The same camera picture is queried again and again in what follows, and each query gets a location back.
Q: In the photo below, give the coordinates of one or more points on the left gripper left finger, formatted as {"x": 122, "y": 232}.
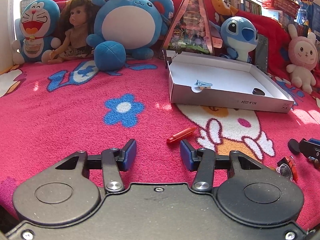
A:
{"x": 111, "y": 161}

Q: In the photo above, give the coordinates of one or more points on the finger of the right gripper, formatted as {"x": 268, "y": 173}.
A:
{"x": 310, "y": 151}
{"x": 314, "y": 141}

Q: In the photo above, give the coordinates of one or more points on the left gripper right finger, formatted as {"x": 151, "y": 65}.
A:
{"x": 204, "y": 162}

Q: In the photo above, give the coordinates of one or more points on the red small clip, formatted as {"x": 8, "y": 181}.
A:
{"x": 291, "y": 162}

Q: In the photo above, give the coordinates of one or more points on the red plastic crayon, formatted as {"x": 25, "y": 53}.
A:
{"x": 181, "y": 135}

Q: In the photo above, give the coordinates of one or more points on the blue hair clip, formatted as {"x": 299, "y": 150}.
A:
{"x": 203, "y": 85}

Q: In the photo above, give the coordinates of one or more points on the black round lens cap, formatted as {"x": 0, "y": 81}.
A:
{"x": 257, "y": 91}

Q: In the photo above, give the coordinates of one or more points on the pink cartoon blanket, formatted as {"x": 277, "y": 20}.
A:
{"x": 54, "y": 110}

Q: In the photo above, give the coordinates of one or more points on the white cardboard box tray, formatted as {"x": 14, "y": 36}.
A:
{"x": 233, "y": 83}

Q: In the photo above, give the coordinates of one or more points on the pink bunny plush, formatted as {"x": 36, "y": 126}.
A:
{"x": 303, "y": 56}

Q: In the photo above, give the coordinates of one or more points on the black binder clip on box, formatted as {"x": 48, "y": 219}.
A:
{"x": 168, "y": 56}

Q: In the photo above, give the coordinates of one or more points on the pink triangular diorama house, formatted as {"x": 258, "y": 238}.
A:
{"x": 190, "y": 30}

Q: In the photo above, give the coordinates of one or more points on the blue Stitch plush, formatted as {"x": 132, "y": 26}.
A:
{"x": 239, "y": 37}

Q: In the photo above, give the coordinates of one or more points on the round blue mouse plush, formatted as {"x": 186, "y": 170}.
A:
{"x": 125, "y": 28}

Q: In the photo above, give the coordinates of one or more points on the brown haired doll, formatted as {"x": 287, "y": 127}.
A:
{"x": 75, "y": 24}

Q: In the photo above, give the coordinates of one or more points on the red plastic basket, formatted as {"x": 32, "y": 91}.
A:
{"x": 290, "y": 7}

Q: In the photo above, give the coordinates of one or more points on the Doraemon plush toy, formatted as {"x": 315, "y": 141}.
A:
{"x": 37, "y": 25}

